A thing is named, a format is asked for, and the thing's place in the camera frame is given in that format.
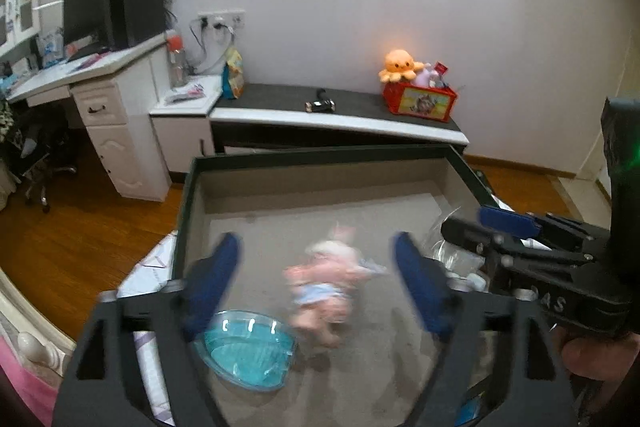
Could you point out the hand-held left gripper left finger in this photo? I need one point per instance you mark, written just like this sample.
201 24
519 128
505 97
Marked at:
210 282

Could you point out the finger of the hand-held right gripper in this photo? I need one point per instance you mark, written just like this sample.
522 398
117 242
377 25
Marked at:
470 237
505 221

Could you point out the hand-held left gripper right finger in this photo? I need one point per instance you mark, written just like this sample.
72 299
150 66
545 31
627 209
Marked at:
420 282

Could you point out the clear plastic container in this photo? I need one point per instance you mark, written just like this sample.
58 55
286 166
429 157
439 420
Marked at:
450 252

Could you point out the pink doll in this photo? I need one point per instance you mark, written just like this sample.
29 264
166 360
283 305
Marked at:
315 287

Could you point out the pink storage box dark rim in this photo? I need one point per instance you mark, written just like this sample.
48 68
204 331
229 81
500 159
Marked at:
320 217

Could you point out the person's right hand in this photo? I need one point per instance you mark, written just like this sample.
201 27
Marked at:
600 354

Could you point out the transparent bluish bowl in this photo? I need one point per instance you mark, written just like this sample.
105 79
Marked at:
250 349

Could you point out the red toy box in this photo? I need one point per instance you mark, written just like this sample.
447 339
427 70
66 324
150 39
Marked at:
420 102

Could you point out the purple plush toy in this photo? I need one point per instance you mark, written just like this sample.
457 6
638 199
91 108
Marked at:
425 78

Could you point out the orange octopus plush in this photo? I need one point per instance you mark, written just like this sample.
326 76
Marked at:
400 64

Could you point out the small packet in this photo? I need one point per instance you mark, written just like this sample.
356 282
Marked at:
187 93

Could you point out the white desk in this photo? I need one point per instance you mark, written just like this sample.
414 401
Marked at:
130 107

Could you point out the dark-topped low table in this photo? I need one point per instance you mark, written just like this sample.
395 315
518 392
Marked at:
280 99

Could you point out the small black device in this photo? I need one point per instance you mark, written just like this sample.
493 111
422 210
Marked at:
320 106

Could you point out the snack bag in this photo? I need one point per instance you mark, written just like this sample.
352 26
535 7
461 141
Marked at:
233 77

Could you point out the black office chair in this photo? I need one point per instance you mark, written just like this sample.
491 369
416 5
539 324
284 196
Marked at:
45 147

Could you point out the pink cloth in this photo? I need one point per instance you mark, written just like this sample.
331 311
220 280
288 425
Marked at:
25 392

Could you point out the clear bottle with orange cap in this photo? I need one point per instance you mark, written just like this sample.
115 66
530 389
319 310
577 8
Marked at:
177 62

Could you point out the blue and white packages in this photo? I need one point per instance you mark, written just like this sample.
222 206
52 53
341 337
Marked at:
51 49

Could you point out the black computer tower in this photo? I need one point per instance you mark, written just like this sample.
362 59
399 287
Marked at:
137 7

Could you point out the black monitor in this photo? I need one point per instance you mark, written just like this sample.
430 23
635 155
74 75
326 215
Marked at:
85 14

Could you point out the white glass-door cabinet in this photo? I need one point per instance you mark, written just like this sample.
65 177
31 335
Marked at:
22 2

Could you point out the white bed frame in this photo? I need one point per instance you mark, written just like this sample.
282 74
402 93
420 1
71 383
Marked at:
35 347

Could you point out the white wall outlet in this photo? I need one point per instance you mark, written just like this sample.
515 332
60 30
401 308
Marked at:
222 17

